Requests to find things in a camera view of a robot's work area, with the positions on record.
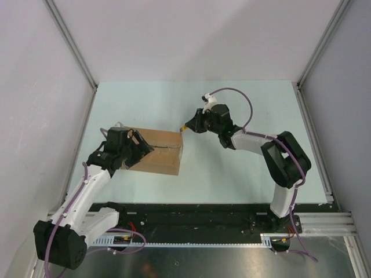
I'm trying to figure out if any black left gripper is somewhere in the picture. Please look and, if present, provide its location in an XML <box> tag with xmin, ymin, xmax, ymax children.
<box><xmin>119</xmin><ymin>130</ymin><xmax>154</xmax><ymax>169</ymax></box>

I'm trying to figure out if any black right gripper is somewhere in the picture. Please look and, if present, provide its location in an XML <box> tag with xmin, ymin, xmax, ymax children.
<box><xmin>186</xmin><ymin>107</ymin><xmax>221</xmax><ymax>134</ymax></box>

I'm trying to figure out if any yellow utility knife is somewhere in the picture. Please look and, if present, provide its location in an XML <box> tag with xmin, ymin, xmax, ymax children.
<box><xmin>179</xmin><ymin>125</ymin><xmax>188</xmax><ymax>133</ymax></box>

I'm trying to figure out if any brown cardboard express box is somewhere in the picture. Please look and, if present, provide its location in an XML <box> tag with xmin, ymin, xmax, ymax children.
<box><xmin>129</xmin><ymin>127</ymin><xmax>183</xmax><ymax>176</ymax></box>

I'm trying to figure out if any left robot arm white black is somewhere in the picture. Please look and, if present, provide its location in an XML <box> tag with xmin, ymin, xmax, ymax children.
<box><xmin>33</xmin><ymin>125</ymin><xmax>154</xmax><ymax>276</ymax></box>

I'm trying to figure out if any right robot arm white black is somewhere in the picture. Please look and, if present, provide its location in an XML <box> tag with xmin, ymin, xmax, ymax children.
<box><xmin>180</xmin><ymin>104</ymin><xmax>311</xmax><ymax>232</ymax></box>

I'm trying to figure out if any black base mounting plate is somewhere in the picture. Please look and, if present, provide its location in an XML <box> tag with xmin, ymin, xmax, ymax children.
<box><xmin>86</xmin><ymin>203</ymin><xmax>304</xmax><ymax>244</ymax></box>

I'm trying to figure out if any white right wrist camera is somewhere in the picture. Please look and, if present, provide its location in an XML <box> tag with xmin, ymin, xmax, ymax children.
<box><xmin>202</xmin><ymin>93</ymin><xmax>218</xmax><ymax>114</ymax></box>

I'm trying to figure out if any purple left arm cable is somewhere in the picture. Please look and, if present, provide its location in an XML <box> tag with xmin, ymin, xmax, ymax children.
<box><xmin>43</xmin><ymin>127</ymin><xmax>147</xmax><ymax>278</ymax></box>

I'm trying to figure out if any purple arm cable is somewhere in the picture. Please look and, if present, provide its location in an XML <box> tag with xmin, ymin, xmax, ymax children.
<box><xmin>43</xmin><ymin>127</ymin><xmax>147</xmax><ymax>278</ymax></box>
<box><xmin>208</xmin><ymin>87</ymin><xmax>319</xmax><ymax>263</ymax></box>

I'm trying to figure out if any grey slotted cable duct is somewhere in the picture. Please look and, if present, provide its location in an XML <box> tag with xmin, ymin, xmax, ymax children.
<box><xmin>89</xmin><ymin>234</ymin><xmax>274</xmax><ymax>247</ymax></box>

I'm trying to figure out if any left aluminium frame post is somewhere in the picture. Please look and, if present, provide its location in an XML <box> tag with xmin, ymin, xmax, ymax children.
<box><xmin>42</xmin><ymin>0</ymin><xmax>97</xmax><ymax>92</ymax></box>

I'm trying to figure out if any aluminium frame post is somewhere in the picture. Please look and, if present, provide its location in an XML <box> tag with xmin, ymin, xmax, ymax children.
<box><xmin>42</xmin><ymin>0</ymin><xmax>97</xmax><ymax>92</ymax></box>
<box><xmin>296</xmin><ymin>0</ymin><xmax>354</xmax><ymax>89</ymax></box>

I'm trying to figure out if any aluminium front rail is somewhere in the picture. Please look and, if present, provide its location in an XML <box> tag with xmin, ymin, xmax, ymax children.
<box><xmin>42</xmin><ymin>211</ymin><xmax>359</xmax><ymax>236</ymax></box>

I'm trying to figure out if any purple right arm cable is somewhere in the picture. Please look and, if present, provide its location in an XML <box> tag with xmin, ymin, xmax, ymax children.
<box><xmin>208</xmin><ymin>87</ymin><xmax>319</xmax><ymax>263</ymax></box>

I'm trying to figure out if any right aluminium frame post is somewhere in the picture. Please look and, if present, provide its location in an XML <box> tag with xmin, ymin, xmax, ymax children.
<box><xmin>296</xmin><ymin>0</ymin><xmax>354</xmax><ymax>89</ymax></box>

